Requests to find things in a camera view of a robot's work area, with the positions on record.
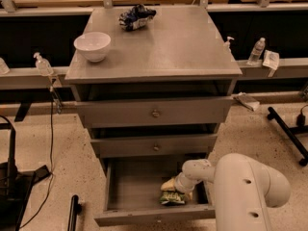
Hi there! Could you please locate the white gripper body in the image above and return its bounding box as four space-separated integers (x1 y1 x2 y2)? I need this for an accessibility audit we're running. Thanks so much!
174 172 200 193

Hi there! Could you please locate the green jalapeno chip bag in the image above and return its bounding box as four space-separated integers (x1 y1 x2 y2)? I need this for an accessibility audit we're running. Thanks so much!
160 191 186 205

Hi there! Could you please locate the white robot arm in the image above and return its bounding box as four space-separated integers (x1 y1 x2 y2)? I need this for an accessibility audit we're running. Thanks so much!
161 153 291 231

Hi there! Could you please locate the grey open bottom drawer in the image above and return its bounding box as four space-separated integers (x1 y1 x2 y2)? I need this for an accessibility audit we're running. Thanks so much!
95 154 215 226

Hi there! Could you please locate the grey middle drawer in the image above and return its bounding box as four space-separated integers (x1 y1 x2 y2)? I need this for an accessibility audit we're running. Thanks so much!
90 134 218 158

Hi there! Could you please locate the grey top drawer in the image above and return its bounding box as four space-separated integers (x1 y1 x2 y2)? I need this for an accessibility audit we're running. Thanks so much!
76 97 233 128

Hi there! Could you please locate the grey drawer cabinet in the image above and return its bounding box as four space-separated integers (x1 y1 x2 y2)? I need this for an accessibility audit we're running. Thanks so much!
64 5 243 166

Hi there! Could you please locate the blue crumpled chip bag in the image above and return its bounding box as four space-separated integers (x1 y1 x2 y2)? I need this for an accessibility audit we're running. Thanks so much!
118 4 157 32

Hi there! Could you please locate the black bar on floor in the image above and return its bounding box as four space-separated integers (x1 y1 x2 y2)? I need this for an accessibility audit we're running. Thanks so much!
67 194 82 231

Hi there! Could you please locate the grey cloth on ledge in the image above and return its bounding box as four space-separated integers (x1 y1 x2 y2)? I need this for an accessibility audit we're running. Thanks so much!
234 92 260 112

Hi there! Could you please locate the black wheeled stand leg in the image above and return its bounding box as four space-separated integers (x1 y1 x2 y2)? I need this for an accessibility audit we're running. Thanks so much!
267 106 308 167

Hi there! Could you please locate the clear pump bottle behind cabinet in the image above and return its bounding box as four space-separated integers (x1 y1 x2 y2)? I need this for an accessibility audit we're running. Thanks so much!
224 37 234 52

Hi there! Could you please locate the clear water bottle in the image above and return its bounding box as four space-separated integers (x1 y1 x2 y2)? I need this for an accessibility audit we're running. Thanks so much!
247 38 266 65

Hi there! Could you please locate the white packet on ledge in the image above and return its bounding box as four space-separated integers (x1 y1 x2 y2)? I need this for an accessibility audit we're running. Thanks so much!
263 50 280 70

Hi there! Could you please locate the black stand base left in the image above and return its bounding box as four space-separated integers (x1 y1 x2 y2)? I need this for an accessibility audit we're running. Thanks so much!
0 115 51 231

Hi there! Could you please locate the white ceramic bowl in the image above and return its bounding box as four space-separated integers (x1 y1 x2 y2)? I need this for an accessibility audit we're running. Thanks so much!
74 32 111 63

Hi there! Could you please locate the clear sanitizer pump bottle left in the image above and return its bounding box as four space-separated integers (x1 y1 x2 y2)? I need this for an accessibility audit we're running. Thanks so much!
34 52 54 76

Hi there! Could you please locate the black hanging cable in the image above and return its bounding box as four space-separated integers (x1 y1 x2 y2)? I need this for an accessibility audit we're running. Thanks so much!
18 75 64 230

